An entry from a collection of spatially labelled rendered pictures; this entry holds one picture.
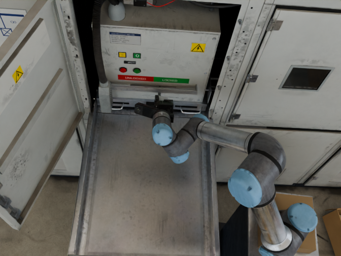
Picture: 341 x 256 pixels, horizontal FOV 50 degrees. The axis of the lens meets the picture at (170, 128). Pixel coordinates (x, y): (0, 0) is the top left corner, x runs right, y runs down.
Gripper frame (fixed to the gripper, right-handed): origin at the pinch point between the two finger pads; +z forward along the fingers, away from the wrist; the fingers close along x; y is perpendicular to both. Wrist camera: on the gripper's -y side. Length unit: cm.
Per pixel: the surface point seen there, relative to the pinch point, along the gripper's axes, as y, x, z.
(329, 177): 120, -69, 37
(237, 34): 27.6, 36.5, -19.9
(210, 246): 25, -46, -45
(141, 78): -7.0, 8.5, 1.6
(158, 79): 0.8, 8.5, 1.4
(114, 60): -18.5, 17.9, -3.6
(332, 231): 121, -97, 16
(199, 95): 20.9, -0.7, 6.5
